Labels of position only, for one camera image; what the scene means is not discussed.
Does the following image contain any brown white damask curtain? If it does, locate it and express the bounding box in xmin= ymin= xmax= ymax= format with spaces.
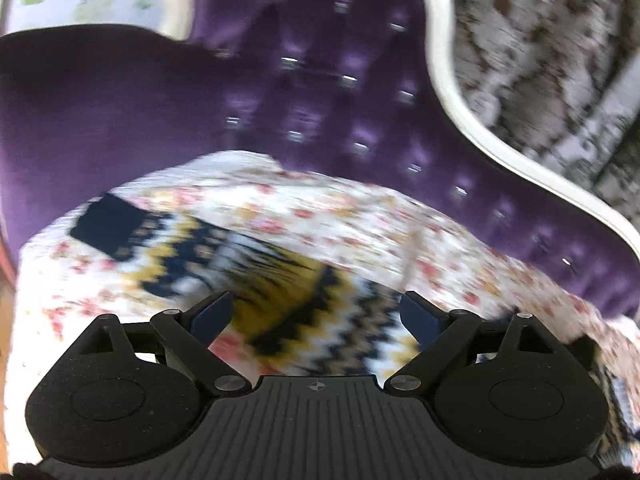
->
xmin=435 ymin=0 xmax=640 ymax=211

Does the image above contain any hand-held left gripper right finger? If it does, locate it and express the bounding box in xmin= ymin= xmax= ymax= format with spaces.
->
xmin=382 ymin=290 xmax=566 ymax=393

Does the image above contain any yellow black patterned knit sweater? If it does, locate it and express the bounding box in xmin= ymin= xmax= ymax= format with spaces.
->
xmin=70 ymin=192 xmax=640 ymax=466

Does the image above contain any white floral blanket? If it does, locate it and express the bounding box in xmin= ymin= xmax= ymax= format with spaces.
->
xmin=5 ymin=150 xmax=640 ymax=461

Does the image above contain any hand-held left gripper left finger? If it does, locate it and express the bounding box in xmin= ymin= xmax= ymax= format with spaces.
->
xmin=74 ymin=290 xmax=253 ymax=396

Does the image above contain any purple tufted sofa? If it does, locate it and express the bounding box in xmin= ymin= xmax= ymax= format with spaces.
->
xmin=0 ymin=0 xmax=640 ymax=321

